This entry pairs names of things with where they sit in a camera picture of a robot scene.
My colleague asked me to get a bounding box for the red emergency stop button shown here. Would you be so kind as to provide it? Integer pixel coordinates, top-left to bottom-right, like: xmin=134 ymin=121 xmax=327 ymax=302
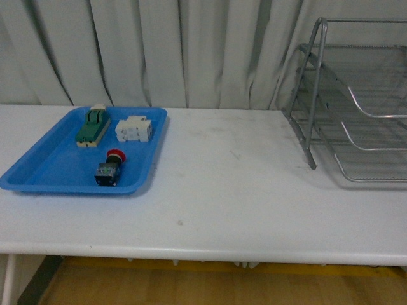
xmin=94 ymin=149 xmax=126 ymax=187

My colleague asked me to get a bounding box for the white circuit breaker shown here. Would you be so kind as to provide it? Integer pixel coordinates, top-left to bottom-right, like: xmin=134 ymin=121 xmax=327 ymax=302
xmin=115 ymin=116 xmax=153 ymax=142

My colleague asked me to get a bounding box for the white curtain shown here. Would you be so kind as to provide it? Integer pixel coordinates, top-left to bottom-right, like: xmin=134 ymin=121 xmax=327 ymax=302
xmin=1 ymin=1 xmax=406 ymax=109

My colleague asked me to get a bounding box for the blue plastic tray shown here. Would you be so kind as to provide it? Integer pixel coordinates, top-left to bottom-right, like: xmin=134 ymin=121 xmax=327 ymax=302
xmin=1 ymin=107 xmax=167 ymax=194

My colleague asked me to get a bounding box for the silver wire mesh rack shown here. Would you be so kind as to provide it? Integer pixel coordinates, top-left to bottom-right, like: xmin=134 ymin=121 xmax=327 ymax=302
xmin=282 ymin=17 xmax=406 ymax=183

